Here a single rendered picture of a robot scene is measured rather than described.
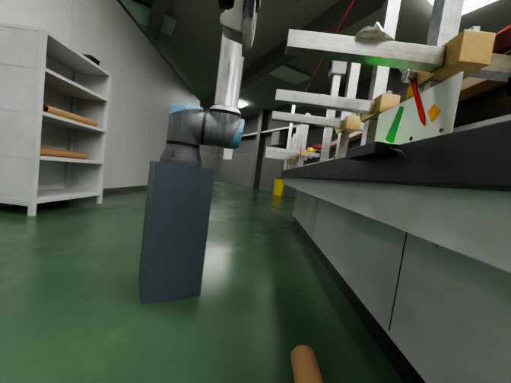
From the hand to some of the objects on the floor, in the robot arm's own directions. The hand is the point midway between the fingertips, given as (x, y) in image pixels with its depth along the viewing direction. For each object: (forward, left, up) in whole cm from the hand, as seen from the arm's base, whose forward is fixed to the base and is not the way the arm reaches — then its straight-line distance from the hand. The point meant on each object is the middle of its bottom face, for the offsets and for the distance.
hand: (248, 49), depth 43 cm
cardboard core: (+29, -3, -83) cm, 88 cm away
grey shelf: (-79, +272, -82) cm, 295 cm away
